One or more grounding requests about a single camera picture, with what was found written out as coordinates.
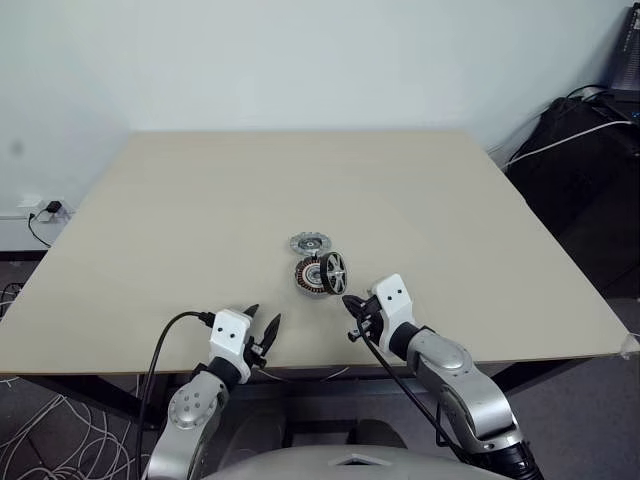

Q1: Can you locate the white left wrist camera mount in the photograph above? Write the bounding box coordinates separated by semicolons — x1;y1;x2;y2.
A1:
208;309;254;385

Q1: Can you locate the white floor cable tangle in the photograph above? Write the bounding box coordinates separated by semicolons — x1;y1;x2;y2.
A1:
0;372;169;480

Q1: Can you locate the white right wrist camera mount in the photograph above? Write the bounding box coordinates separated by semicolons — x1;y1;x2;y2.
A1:
371;273;417;357

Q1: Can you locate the black table frame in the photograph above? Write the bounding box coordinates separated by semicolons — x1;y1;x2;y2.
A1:
27;355;594;429

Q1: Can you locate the black adapter cable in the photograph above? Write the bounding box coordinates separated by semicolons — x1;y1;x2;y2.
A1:
27;211;52;247

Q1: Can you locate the large black bag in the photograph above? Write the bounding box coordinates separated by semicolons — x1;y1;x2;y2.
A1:
503;96;640;302

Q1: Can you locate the clear tape on table corner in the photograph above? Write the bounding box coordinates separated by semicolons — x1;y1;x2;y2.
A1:
618;331;640;360

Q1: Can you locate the thin white cable under table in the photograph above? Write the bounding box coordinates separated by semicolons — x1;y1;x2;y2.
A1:
262;364;351;381

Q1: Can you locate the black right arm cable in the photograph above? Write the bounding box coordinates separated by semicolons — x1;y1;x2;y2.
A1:
349;333;467;457

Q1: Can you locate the white wall power socket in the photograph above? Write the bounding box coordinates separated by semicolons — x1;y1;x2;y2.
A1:
18;198;77;224

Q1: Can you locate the open black laptop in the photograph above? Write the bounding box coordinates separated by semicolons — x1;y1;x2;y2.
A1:
594;5;640;124

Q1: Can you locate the silver robot torso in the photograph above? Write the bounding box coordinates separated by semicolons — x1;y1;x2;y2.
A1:
218;437;482;480

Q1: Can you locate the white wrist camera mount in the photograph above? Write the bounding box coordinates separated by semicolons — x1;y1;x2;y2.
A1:
208;309;254;385
371;273;417;357

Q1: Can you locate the copper wound motor stator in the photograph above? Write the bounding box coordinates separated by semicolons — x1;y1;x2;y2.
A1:
291;254;331;298

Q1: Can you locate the silver motor end cap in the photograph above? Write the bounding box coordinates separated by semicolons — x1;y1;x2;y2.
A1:
287;230;332;255

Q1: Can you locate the black spoked motor rotor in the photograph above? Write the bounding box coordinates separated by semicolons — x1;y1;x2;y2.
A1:
319;252;352;296

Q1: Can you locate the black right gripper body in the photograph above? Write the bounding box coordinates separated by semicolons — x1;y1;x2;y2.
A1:
347;294;387;347

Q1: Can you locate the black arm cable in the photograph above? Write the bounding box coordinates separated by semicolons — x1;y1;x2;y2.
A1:
349;333;467;457
136;311;217;434

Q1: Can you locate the white cable over bag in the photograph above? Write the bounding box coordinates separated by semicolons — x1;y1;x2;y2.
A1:
506;119;632;170

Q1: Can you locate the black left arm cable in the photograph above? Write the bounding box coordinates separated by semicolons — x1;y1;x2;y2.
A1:
136;311;217;434

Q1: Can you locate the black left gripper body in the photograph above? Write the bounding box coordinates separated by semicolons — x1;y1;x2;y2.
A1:
244;324;269;370

